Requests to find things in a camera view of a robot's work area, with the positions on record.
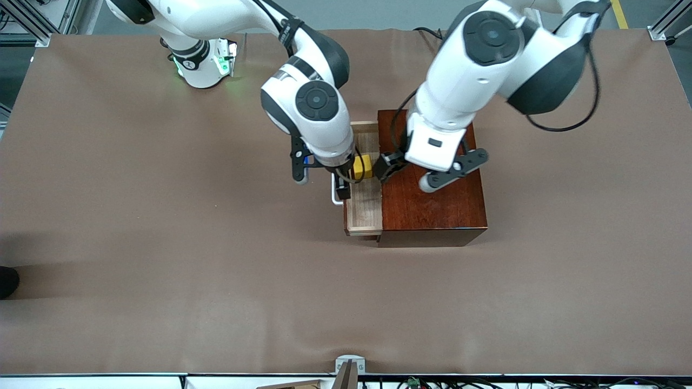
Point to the yellow block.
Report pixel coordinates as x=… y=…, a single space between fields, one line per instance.
x=363 y=167

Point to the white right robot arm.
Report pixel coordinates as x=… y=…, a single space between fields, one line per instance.
x=313 y=102

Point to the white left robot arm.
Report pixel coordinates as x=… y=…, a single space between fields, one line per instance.
x=476 y=81

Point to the dark red wooden cabinet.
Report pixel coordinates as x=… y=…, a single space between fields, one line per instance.
x=443 y=210

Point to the brown table cover sheet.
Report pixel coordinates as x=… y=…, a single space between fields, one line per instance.
x=216 y=270

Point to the brown cardboard piece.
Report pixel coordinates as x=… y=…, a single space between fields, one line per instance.
x=297 y=385

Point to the yellow floor tape stripe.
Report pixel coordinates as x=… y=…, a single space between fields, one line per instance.
x=620 y=13

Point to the black shoe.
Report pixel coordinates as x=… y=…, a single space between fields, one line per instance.
x=6 y=282

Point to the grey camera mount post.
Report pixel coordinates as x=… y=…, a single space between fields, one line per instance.
x=350 y=373

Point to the aluminium frame profile black foot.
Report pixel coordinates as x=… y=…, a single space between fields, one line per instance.
x=662 y=29

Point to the aluminium frame structure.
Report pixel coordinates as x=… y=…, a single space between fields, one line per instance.
x=38 y=32

